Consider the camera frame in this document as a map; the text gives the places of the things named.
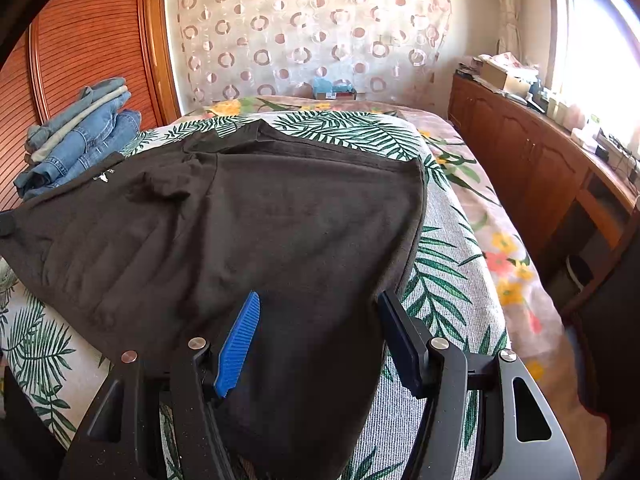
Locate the power strip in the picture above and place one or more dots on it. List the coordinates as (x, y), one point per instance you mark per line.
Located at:
(617, 146)

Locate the light blue folded jeans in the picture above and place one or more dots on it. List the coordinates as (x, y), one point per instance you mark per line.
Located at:
(95, 102)

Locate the floral blanket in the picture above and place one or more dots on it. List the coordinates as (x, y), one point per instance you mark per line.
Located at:
(500, 230)

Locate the open cardboard box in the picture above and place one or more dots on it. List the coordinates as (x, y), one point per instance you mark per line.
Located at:
(505, 77)

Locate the white round bin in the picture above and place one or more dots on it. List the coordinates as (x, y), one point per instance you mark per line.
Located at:
(580, 271)

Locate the wooden frame window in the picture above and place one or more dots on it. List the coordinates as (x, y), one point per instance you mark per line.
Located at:
(600, 60)

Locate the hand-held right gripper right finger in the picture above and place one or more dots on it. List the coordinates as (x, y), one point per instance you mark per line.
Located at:
(402, 345)

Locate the circle pattern sheer curtain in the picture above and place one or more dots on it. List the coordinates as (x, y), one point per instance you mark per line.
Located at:
(300, 35)

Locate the cardboard box with blue items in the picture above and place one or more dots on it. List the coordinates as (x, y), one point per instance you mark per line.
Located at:
(334, 89)

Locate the white containers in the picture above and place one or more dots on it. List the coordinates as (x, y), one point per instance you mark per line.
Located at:
(562, 110)

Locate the black pants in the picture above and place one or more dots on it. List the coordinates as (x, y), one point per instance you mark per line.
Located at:
(275, 220)

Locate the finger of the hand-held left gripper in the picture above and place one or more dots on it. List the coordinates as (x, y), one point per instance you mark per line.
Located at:
(7, 223)

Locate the white tissue box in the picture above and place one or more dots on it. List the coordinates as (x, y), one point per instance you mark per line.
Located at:
(584, 137)

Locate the pale window curtain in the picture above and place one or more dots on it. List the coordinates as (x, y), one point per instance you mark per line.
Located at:
(507, 5)

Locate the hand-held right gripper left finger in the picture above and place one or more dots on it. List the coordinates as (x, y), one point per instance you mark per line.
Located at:
(239, 347)

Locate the long wooden cabinet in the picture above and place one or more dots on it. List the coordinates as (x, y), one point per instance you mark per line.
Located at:
(525, 150)

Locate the blue denim jeans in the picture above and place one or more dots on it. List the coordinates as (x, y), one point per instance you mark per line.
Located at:
(90, 152)

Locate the wooden slatted wardrobe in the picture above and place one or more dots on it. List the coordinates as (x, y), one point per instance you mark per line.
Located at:
(90, 35)

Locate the leaf print blanket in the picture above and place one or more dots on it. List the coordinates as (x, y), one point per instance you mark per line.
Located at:
(450, 270)

